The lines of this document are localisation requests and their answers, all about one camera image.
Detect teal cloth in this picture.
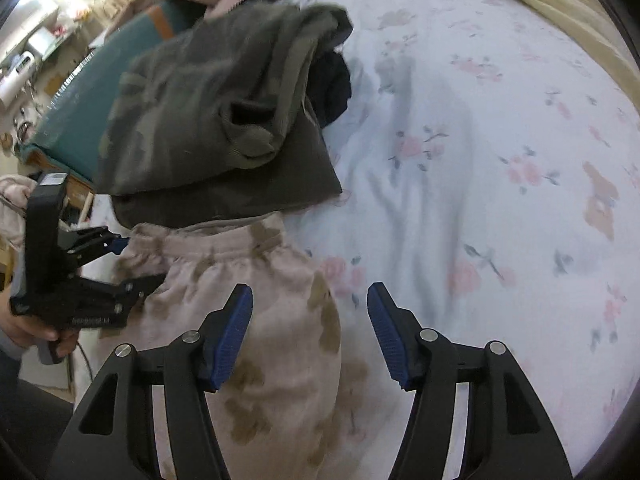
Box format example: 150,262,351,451
15,1,211,186

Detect pink patterned pants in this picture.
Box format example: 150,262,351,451
96,211,372,480

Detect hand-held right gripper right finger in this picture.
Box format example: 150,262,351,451
366,282,574,480

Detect olive camouflage garment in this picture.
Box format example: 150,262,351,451
96,3,354,198

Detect person's left forearm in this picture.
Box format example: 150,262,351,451
0,327,26,361

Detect black garment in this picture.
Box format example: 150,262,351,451
309,50,353,130

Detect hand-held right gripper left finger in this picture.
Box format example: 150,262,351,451
46,283,254,480

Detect beige blanket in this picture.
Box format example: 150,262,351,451
415,0,640,111

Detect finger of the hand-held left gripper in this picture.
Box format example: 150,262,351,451
60,226,132,266
70,274,167,330

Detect person's left hand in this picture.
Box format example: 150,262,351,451
0,300,81,365

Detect dark grey folded garment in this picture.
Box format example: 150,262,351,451
110,105,344,231

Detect floral white bed sheet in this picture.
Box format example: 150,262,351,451
75,0,640,478

